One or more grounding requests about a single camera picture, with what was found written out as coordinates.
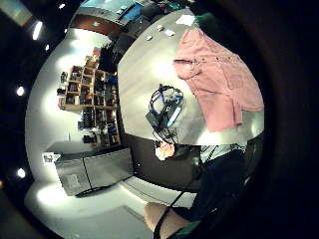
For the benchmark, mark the black electronic box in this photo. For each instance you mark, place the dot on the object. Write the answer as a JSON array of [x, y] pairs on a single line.
[[154, 119]]

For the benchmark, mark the pink crumpled cloth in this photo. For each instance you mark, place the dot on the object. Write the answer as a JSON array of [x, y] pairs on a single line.
[[164, 151]]

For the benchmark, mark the pink button shirt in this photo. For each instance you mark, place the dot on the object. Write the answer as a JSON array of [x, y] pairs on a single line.
[[216, 79]]

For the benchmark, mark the stainless steel refrigerator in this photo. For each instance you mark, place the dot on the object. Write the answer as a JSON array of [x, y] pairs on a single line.
[[99, 171]]

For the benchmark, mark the small white object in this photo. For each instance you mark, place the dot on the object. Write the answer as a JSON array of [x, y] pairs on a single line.
[[149, 38]]

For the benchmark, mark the the person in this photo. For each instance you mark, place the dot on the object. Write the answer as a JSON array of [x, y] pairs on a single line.
[[219, 179]]

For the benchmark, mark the small white paper piece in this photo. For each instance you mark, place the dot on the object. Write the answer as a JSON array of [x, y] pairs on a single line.
[[169, 33]]

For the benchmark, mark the small tan object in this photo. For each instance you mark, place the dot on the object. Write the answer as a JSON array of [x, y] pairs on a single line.
[[160, 28]]

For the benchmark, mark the white paper sheet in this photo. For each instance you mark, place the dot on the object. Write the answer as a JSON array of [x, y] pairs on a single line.
[[186, 20]]

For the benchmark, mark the blue monitor screen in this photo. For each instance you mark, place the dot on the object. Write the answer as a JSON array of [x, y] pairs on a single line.
[[131, 13]]

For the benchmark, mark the brown wooden counter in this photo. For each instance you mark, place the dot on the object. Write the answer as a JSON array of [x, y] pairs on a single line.
[[94, 26]]

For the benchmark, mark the white paper notice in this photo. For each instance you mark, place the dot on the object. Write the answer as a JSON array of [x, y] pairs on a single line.
[[50, 158]]

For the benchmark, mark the round ceiling lamp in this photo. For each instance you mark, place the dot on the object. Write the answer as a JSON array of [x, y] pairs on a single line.
[[62, 5], [20, 90], [21, 172]]

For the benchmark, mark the long ceiling lamp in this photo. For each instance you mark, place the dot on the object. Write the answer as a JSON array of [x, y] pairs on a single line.
[[37, 30]]

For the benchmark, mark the wooden wall shelf with items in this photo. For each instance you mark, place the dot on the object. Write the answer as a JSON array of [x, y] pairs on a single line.
[[88, 89]]

